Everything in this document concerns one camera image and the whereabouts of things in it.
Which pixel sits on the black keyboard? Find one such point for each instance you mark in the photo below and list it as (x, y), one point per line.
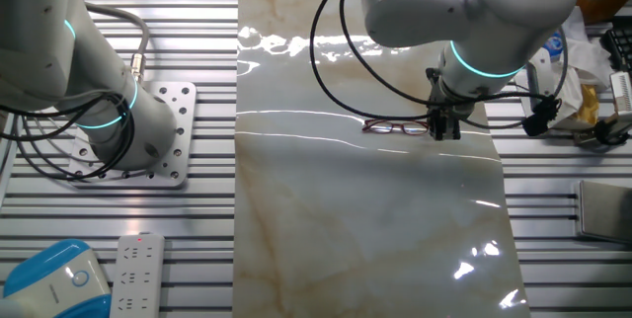
(621, 44)

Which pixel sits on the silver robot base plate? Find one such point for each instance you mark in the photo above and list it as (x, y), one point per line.
(180, 125)

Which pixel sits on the silver finned camera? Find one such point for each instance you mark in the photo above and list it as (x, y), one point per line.
(623, 96)

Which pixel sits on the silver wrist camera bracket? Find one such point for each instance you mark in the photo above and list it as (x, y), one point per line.
(538, 81)

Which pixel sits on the blue white control pendant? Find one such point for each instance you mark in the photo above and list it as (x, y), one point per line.
(49, 283)

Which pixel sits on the dark red framed glasses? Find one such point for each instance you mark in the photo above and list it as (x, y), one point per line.
(379, 127)

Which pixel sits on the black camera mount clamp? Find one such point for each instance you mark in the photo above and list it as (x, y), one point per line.
(602, 133)

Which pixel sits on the white power strip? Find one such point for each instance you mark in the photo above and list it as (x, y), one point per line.
(135, 278)

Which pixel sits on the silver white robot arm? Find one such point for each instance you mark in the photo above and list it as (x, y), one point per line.
(49, 36)

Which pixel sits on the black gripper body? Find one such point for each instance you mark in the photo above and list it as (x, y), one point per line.
(447, 114)

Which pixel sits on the marble pattern mat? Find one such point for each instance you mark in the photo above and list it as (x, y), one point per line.
(370, 234)

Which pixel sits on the blue tissue pack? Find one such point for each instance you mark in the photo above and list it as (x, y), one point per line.
(554, 45)

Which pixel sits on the yellow crumpled wrapper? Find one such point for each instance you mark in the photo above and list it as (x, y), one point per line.
(589, 105)

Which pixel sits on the grey flat metal box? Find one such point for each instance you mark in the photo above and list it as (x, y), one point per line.
(607, 212)

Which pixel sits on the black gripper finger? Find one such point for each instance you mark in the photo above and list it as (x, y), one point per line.
(436, 132)
(454, 132)

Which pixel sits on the crumpled white tissue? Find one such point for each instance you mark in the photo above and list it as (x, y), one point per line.
(587, 56)

